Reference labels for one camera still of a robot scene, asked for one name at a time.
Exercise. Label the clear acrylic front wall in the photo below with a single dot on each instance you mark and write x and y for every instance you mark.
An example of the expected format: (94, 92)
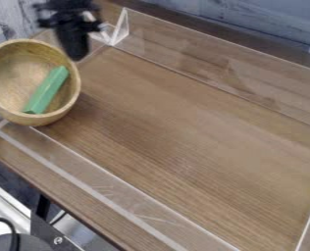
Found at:
(115, 208)

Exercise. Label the clear acrylic corner bracket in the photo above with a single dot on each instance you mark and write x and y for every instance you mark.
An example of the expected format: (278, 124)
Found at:
(115, 33)

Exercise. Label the grey metal bracket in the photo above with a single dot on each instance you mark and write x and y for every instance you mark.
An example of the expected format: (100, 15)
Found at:
(51, 235)

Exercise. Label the green rectangular block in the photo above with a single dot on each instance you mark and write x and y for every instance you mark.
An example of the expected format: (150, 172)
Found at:
(47, 91)

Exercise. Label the clear acrylic wall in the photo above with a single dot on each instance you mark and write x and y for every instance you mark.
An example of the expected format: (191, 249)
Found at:
(258, 77)
(115, 208)

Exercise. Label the brown wooden bowl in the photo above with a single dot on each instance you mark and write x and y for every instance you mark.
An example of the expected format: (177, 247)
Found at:
(28, 59)

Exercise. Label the clear acrylic rear wall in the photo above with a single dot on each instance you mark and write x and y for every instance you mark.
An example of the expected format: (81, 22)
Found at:
(258, 77)

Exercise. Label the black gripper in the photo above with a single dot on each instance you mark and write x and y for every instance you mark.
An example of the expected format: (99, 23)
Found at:
(75, 17)

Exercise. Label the dark grey round base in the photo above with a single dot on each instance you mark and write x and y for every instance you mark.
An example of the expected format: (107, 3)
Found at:
(23, 243)

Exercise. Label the black metal table leg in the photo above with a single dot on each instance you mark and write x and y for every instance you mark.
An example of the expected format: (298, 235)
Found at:
(43, 207)

